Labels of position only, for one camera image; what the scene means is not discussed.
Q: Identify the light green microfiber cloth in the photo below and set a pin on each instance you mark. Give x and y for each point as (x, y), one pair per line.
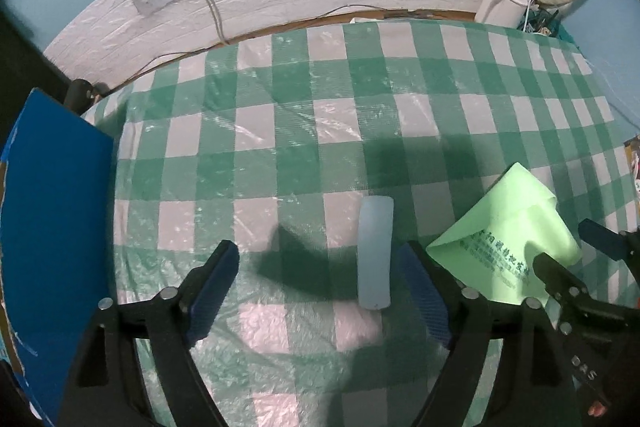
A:
(493, 246)

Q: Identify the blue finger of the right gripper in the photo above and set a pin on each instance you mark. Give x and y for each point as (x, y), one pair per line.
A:
(560, 284)
(614, 245)

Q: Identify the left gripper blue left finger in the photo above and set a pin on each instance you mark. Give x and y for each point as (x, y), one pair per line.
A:
(206, 288)

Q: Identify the cardboard box with blue edges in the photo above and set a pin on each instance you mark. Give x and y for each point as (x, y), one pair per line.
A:
(54, 213)

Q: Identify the black cylindrical clamp knob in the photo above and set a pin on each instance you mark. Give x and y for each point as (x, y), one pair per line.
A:
(82, 94)

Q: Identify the teal plastic basket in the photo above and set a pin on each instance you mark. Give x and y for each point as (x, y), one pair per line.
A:
(537, 20)

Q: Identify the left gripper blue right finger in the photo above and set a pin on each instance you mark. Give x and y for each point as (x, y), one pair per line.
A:
(424, 292)

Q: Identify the white electric kettle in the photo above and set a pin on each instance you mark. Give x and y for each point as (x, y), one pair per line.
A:
(503, 13)

